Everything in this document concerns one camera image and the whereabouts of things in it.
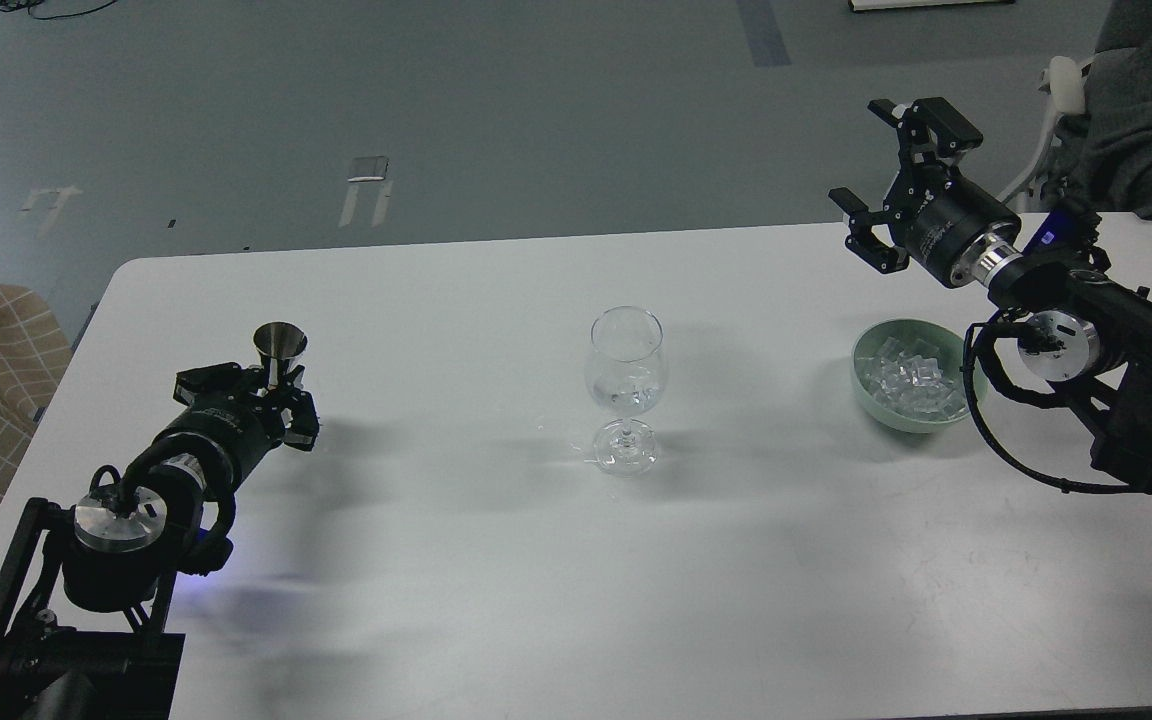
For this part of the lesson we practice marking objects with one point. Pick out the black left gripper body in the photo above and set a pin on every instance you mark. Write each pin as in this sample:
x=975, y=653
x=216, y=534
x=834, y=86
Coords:
x=219, y=438

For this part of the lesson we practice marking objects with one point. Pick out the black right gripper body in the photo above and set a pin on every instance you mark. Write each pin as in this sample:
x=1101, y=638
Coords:
x=941, y=219

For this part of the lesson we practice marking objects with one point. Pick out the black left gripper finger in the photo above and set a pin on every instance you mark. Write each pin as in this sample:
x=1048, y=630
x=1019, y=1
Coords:
x=227, y=379
x=296, y=410

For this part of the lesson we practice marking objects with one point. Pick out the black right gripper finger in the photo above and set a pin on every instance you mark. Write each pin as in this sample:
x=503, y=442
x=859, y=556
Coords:
x=933, y=138
x=861, y=240

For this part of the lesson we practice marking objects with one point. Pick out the steel cocktail jigger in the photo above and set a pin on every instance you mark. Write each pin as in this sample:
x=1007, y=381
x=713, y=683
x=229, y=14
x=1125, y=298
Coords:
x=280, y=346

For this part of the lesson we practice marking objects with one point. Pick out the clear ice cubes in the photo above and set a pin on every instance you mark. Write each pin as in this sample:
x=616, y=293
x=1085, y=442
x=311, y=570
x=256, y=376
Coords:
x=908, y=379

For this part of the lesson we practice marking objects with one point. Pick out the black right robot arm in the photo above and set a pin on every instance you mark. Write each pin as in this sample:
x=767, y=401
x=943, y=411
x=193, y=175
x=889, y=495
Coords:
x=1063, y=335

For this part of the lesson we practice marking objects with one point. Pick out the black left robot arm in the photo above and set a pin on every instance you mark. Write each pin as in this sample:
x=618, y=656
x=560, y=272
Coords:
x=85, y=590

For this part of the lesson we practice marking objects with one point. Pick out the clear wine glass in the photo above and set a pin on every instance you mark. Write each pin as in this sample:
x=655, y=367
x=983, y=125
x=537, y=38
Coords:
x=625, y=373

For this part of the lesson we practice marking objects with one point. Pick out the white office chair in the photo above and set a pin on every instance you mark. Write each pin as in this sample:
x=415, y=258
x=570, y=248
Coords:
x=1063, y=84

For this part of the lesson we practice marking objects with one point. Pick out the green bowl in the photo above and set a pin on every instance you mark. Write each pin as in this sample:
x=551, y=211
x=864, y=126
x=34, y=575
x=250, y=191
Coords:
x=949, y=349

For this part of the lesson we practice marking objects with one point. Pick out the person in dark clothes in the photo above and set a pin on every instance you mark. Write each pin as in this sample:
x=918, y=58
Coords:
x=1111, y=168

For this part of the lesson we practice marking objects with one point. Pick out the silver floor plate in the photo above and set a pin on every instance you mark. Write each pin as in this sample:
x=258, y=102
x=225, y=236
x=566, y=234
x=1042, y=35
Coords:
x=368, y=169

